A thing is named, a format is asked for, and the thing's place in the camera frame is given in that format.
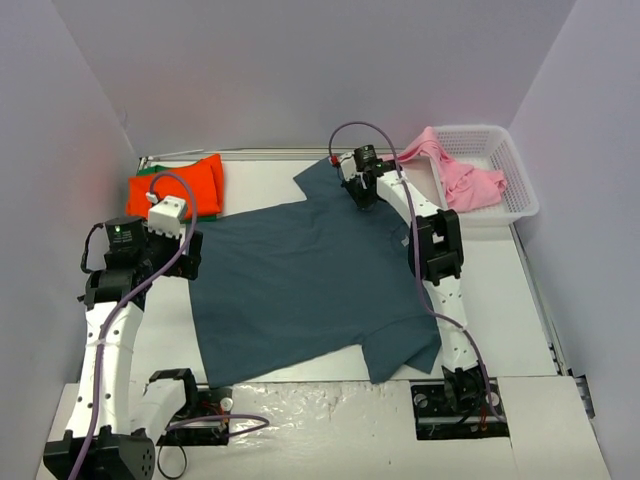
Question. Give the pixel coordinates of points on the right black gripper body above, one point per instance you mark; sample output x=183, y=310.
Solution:
x=361, y=188

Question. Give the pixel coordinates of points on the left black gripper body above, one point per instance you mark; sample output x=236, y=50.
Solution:
x=190, y=253

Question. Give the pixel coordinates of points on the blue t shirt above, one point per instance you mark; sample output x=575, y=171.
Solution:
x=286, y=284

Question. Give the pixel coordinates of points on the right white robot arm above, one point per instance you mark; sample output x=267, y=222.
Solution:
x=435, y=257

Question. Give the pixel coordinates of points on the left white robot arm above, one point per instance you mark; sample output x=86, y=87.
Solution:
x=106, y=437

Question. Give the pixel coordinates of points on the orange folded t shirt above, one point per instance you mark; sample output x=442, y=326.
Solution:
x=205, y=178

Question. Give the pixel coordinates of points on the green folded t shirt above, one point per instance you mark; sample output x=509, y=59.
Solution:
x=152, y=170

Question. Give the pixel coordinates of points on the pink t shirt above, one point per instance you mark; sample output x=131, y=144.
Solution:
x=466, y=188

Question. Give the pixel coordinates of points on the white plastic basket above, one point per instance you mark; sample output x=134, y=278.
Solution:
x=491, y=148

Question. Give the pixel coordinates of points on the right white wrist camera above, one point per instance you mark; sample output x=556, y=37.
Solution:
x=345, y=165

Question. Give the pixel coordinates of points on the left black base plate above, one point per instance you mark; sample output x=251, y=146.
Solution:
x=210, y=402

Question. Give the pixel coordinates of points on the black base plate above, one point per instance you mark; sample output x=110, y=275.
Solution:
x=210, y=402
x=435, y=419

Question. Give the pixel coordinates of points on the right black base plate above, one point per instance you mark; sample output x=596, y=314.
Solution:
x=435, y=419

